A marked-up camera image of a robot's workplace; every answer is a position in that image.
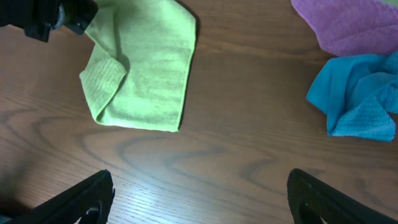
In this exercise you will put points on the light green microfiber cloth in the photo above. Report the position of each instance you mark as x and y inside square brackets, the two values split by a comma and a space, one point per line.
[137, 74]

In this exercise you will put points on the blue microfiber cloth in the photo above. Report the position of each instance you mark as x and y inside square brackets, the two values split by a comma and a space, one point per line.
[358, 94]

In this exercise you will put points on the purple microfiber cloth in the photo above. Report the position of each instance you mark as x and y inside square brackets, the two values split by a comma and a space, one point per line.
[351, 27]

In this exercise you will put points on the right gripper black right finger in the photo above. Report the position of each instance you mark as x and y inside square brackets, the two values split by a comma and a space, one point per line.
[313, 201]

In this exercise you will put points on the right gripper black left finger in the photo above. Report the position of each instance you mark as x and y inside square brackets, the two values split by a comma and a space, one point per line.
[89, 201]

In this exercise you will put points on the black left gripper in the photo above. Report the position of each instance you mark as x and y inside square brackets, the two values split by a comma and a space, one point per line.
[38, 17]

